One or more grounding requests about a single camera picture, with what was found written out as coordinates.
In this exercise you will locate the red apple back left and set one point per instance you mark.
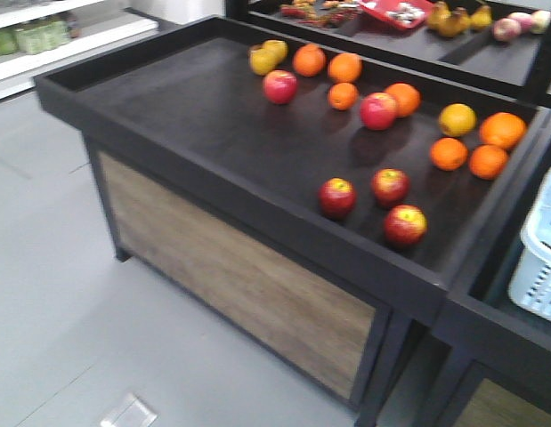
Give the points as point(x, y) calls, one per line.
point(280, 86)

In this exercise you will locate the red apple front right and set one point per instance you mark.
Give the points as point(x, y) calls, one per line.
point(404, 226)

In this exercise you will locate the black wooden fruit display table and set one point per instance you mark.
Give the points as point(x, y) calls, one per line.
point(217, 188)

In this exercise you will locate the red apple centre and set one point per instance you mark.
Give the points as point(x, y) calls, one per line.
point(378, 111)

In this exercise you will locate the light blue plastic basket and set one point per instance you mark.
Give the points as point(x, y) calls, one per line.
point(530, 285)

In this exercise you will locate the yellow orange right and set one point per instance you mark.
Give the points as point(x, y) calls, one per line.
point(456, 120)

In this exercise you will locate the large orange far right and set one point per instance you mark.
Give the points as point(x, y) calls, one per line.
point(503, 130)

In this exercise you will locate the red apple front middle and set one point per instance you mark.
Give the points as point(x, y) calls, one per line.
point(390, 187)

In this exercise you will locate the small orange centre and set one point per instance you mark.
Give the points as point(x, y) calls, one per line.
point(342, 96)

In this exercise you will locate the red plastic tray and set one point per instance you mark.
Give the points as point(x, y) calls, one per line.
point(402, 15)

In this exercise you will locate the orange behind centre apple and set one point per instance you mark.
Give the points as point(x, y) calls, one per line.
point(407, 97)

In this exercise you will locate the small orange right edge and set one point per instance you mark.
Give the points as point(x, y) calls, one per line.
point(488, 161)

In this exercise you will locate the white store shelving unit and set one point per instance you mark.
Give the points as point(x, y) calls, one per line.
point(36, 36)

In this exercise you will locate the black rear display table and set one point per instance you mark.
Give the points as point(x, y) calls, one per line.
point(519, 69)

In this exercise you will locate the red apple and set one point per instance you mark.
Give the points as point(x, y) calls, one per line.
point(404, 226)
point(378, 111)
point(390, 187)
point(280, 86)
point(337, 198)

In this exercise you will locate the small orange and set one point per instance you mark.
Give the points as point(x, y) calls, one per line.
point(448, 154)
point(342, 96)

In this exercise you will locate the orange back middle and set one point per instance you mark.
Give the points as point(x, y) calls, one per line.
point(345, 67)

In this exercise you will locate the orange back left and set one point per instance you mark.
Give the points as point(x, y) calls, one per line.
point(309, 60)

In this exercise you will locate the red apple front left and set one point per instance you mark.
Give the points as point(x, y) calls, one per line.
point(337, 198)

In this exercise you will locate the small orange near right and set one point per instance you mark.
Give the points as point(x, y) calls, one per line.
point(448, 154)

